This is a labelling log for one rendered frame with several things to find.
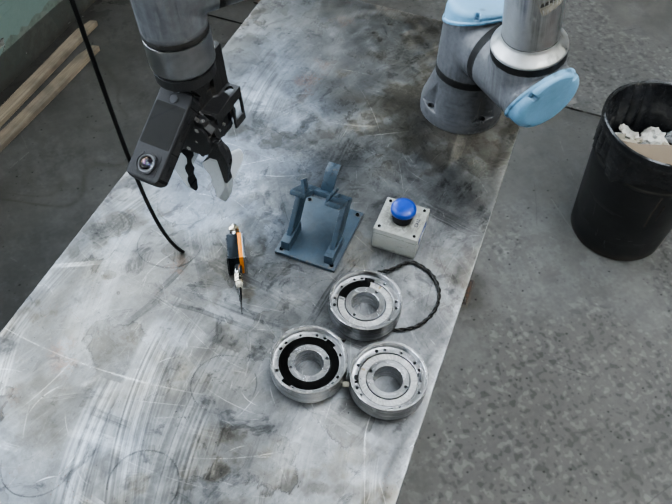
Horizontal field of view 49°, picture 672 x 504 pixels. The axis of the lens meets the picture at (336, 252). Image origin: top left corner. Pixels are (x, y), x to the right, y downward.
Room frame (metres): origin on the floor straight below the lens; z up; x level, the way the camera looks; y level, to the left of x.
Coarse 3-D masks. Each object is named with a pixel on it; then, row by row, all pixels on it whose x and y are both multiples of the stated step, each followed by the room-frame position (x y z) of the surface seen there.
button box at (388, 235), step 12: (384, 204) 0.78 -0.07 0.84; (384, 216) 0.75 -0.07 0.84; (420, 216) 0.76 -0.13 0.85; (384, 228) 0.73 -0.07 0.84; (396, 228) 0.73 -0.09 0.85; (408, 228) 0.73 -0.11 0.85; (420, 228) 0.73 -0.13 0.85; (372, 240) 0.73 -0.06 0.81; (384, 240) 0.72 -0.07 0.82; (396, 240) 0.72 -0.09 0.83; (408, 240) 0.71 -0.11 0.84; (420, 240) 0.74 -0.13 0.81; (396, 252) 0.72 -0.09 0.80; (408, 252) 0.71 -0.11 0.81
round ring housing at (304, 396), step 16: (288, 336) 0.54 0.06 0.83; (304, 336) 0.54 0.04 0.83; (320, 336) 0.54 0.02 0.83; (336, 336) 0.53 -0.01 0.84; (272, 352) 0.50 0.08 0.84; (304, 352) 0.52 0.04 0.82; (320, 352) 0.52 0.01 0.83; (272, 368) 0.48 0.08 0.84; (336, 384) 0.46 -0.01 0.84; (304, 400) 0.45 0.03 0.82; (320, 400) 0.45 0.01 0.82
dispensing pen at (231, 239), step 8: (232, 224) 0.74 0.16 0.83; (232, 232) 0.72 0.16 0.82; (232, 240) 0.69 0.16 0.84; (232, 248) 0.68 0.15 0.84; (232, 256) 0.66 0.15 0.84; (232, 264) 0.66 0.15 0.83; (232, 272) 0.66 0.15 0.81; (240, 272) 0.65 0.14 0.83; (240, 280) 0.63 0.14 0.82; (240, 288) 0.62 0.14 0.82; (240, 296) 0.61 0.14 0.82; (240, 304) 0.59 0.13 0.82
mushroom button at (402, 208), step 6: (402, 198) 0.77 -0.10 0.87; (396, 204) 0.75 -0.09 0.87; (402, 204) 0.75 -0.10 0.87; (408, 204) 0.75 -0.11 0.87; (414, 204) 0.76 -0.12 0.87; (390, 210) 0.75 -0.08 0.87; (396, 210) 0.74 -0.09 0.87; (402, 210) 0.74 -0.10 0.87; (408, 210) 0.74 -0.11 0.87; (414, 210) 0.74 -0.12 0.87; (396, 216) 0.73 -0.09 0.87; (402, 216) 0.73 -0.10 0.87; (408, 216) 0.73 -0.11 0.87
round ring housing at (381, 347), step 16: (368, 352) 0.52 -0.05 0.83; (384, 352) 0.52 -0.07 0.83; (400, 352) 0.52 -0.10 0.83; (416, 352) 0.52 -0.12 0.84; (352, 368) 0.49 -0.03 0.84; (384, 368) 0.50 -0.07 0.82; (400, 368) 0.50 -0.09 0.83; (416, 368) 0.50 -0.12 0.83; (352, 384) 0.46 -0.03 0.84; (368, 384) 0.47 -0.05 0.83; (400, 384) 0.49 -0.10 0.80; (368, 400) 0.45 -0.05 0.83; (416, 400) 0.44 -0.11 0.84; (384, 416) 0.43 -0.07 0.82; (400, 416) 0.43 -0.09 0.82
